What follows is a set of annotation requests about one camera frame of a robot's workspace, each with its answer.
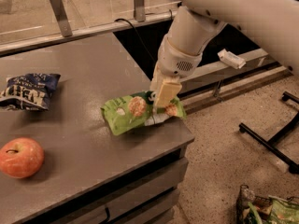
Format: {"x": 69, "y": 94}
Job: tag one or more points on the grey drawer cabinet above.
{"x": 137, "y": 197}

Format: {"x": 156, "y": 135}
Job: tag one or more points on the wire basket with snacks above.
{"x": 254, "y": 209}

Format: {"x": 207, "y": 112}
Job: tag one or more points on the metal bracket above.
{"x": 61, "y": 17}
{"x": 139, "y": 10}

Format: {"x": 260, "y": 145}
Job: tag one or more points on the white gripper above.
{"x": 175, "y": 61}

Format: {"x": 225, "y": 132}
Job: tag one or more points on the red apple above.
{"x": 21, "y": 157}

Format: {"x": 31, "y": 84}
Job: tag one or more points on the small white box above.
{"x": 231, "y": 59}

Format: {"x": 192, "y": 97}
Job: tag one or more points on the left metal bracket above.
{"x": 61, "y": 17}

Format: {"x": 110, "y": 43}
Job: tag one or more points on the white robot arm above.
{"x": 273, "y": 25}

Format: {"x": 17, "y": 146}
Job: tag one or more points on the black stand base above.
{"x": 271, "y": 144}

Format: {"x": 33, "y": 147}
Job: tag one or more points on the blue chip bag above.
{"x": 29, "y": 92}

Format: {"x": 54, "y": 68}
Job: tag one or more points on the green rice chip bag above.
{"x": 136, "y": 110}

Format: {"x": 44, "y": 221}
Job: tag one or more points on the green snack bag in basket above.
{"x": 283, "y": 212}

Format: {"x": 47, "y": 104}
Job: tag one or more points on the middle metal bracket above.
{"x": 139, "y": 10}

